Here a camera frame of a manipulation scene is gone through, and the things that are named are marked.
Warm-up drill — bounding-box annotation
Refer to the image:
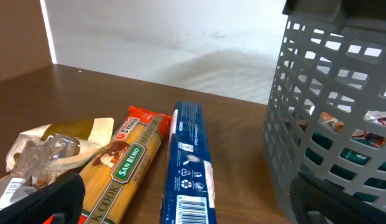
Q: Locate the beige brown snack bag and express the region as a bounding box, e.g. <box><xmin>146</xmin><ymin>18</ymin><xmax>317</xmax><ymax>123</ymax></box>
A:
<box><xmin>312</xmin><ymin>111</ymin><xmax>386</xmax><ymax>149</ymax></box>

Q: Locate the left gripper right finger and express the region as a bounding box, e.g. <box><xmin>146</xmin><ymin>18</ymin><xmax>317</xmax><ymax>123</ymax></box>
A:
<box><xmin>290</xmin><ymin>174</ymin><xmax>386</xmax><ymax>224</ymax></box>

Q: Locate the green Nescafe coffee bag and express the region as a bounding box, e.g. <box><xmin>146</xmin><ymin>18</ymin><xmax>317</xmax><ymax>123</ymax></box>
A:
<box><xmin>305</xmin><ymin>147</ymin><xmax>386</xmax><ymax>203</ymax></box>

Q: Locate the grey plastic shopping basket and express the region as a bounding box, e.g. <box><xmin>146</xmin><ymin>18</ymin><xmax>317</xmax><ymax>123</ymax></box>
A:
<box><xmin>264</xmin><ymin>0</ymin><xmax>386</xmax><ymax>223</ymax></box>

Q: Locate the crumpled beige clear wrapper bag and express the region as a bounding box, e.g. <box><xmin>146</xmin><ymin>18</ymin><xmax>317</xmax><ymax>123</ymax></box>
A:
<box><xmin>0</xmin><ymin>118</ymin><xmax>114</xmax><ymax>210</ymax></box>

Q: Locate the blue pasta pack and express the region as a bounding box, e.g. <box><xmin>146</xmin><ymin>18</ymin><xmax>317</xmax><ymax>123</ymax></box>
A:
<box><xmin>159</xmin><ymin>101</ymin><xmax>217</xmax><ymax>224</ymax></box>

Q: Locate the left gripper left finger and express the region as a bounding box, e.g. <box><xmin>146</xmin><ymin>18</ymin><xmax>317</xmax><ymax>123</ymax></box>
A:
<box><xmin>0</xmin><ymin>173</ymin><xmax>85</xmax><ymax>224</ymax></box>

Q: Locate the San Remo spaghetti pack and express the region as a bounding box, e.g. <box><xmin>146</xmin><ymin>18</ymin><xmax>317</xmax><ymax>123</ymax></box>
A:
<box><xmin>77</xmin><ymin>106</ymin><xmax>172</xmax><ymax>224</ymax></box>

